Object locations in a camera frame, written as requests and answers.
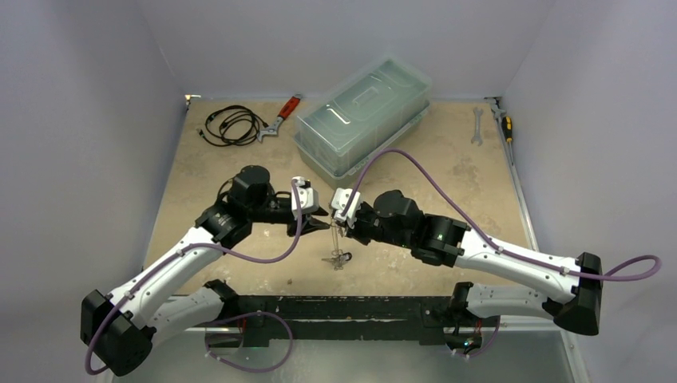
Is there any white oval keyring holder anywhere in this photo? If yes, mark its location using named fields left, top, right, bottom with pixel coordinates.
left=322, top=209, right=352, bottom=270

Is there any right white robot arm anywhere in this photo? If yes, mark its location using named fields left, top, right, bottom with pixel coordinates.
left=331, top=188, right=603, bottom=336

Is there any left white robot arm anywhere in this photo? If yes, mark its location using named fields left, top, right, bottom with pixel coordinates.
left=80, top=165, right=329, bottom=376

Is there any clear plastic storage box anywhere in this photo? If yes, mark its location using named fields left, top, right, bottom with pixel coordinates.
left=294, top=56, right=432, bottom=189

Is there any silver open-end spanner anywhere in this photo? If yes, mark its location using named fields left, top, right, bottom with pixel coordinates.
left=470, top=107, right=483, bottom=146

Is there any yellow black screwdriver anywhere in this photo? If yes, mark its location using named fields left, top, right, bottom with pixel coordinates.
left=501, top=116, right=514, bottom=165

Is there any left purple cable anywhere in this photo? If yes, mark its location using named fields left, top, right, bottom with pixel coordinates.
left=84, top=180, right=305, bottom=377

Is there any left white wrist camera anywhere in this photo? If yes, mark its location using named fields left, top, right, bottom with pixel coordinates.
left=291, top=176, right=319, bottom=219

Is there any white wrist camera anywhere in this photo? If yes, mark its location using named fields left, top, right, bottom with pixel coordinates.
left=331, top=188, right=362, bottom=217
left=291, top=176, right=319, bottom=219

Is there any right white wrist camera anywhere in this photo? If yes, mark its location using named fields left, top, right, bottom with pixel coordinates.
left=331, top=188, right=362, bottom=217

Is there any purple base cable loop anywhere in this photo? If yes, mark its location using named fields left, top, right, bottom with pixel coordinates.
left=204, top=310, right=295, bottom=373

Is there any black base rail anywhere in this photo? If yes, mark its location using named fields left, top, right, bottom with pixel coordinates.
left=221, top=295, right=476, bottom=347

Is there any red handled adjustable wrench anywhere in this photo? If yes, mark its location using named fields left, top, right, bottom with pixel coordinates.
left=256, top=93, right=303, bottom=143

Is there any coiled black cable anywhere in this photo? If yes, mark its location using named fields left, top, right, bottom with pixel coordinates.
left=198, top=105, right=268, bottom=148

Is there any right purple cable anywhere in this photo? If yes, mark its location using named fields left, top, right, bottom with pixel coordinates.
left=340, top=148, right=663, bottom=283

